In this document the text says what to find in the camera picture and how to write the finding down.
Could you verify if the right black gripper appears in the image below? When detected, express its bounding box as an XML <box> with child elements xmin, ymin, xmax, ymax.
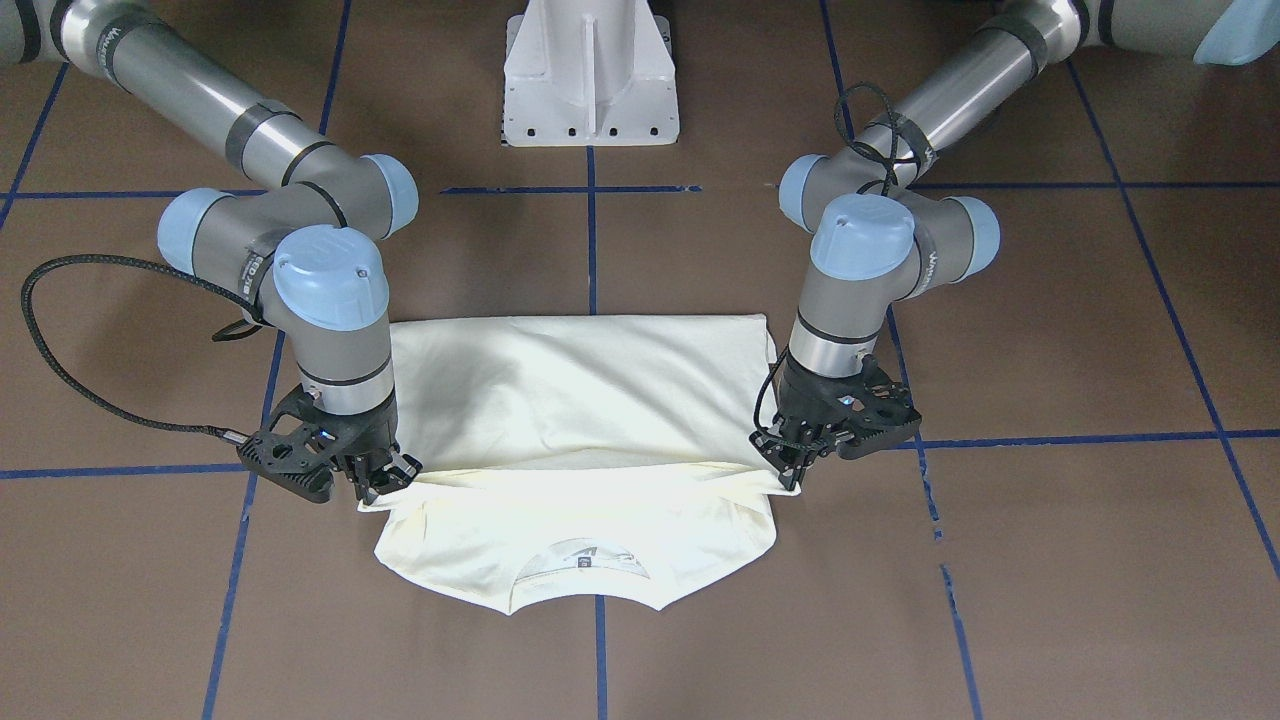
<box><xmin>237</xmin><ymin>386</ymin><xmax>422</xmax><ymax>503</ymax></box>

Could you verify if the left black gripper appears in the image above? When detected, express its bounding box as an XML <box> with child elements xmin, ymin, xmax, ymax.
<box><xmin>751</xmin><ymin>352</ymin><xmax>922</xmax><ymax>492</ymax></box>

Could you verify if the cream long-sleeve printed shirt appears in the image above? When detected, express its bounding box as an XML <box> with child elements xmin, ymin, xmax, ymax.
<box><xmin>362</xmin><ymin>314</ymin><xmax>783</xmax><ymax>615</ymax></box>

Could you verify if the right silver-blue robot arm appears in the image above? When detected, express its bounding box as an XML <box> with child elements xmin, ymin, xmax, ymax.
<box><xmin>3</xmin><ymin>1</ymin><xmax>421</xmax><ymax>505</ymax></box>

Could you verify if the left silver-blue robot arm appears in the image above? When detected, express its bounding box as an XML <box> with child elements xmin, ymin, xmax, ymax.
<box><xmin>750</xmin><ymin>1</ymin><xmax>1277</xmax><ymax>492</ymax></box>

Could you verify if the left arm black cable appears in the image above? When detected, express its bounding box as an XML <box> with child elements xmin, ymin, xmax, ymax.
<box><xmin>753</xmin><ymin>82</ymin><xmax>925</xmax><ymax>441</ymax></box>

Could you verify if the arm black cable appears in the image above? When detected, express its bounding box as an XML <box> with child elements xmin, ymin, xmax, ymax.
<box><xmin>20</xmin><ymin>254</ymin><xmax>271</xmax><ymax>445</ymax></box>
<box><xmin>753</xmin><ymin>82</ymin><xmax>925</xmax><ymax>441</ymax></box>

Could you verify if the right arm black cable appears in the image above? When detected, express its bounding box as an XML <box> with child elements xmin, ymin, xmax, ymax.
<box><xmin>20</xmin><ymin>254</ymin><xmax>271</xmax><ymax>445</ymax></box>

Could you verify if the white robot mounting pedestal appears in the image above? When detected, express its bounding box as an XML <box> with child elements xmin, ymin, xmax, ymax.
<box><xmin>500</xmin><ymin>1</ymin><xmax>681</xmax><ymax>149</ymax></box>

